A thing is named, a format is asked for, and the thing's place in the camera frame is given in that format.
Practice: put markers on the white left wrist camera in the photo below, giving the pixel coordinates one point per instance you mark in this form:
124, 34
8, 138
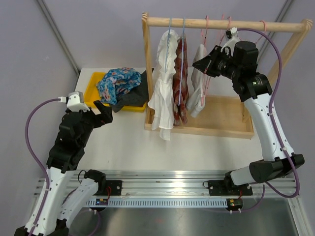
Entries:
74, 102

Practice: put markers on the yellow plastic tray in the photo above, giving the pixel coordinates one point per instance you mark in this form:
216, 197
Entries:
91, 94

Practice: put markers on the aluminium mounting rail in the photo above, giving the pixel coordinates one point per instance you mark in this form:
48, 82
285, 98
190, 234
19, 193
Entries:
175, 189

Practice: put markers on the wooden clothes rack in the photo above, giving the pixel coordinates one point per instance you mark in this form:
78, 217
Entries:
223, 116

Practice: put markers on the aluminium frame post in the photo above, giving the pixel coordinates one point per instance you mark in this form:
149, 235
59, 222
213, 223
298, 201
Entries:
56, 32
285, 9

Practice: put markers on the grey polka dot skirt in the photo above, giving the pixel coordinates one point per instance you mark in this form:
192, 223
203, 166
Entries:
136, 98

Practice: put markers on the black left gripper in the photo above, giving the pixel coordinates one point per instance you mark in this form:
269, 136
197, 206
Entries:
106, 116

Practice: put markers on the white ruffled skirt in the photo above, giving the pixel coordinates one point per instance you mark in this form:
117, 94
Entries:
162, 99

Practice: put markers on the red plaid skirt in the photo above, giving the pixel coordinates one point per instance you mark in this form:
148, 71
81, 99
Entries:
180, 113

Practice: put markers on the blue floral skirt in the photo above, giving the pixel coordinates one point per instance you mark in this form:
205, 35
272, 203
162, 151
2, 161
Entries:
117, 82

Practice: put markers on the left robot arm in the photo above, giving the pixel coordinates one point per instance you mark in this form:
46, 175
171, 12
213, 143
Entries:
64, 157

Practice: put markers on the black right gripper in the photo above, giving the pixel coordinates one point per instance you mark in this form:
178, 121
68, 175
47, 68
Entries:
203, 65

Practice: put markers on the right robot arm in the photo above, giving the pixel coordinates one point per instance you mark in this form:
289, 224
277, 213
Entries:
255, 92

